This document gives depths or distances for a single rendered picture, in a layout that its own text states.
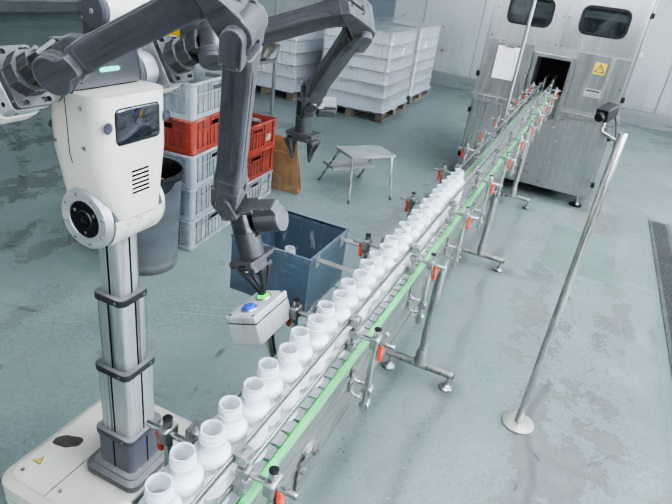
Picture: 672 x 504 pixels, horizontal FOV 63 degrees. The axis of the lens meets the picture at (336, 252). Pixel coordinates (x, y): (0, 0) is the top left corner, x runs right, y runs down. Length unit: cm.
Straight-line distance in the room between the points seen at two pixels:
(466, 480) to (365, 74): 615
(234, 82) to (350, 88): 694
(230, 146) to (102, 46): 27
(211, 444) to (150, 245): 263
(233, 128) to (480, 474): 192
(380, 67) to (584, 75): 298
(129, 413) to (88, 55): 110
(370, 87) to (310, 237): 578
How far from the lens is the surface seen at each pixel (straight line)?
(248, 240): 122
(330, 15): 141
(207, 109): 366
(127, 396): 180
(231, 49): 94
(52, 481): 210
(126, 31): 105
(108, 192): 141
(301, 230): 216
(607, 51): 569
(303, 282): 186
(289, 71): 842
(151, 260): 351
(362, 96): 786
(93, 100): 134
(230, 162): 111
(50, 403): 275
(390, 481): 243
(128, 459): 196
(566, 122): 577
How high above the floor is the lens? 180
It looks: 27 degrees down
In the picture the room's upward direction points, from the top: 8 degrees clockwise
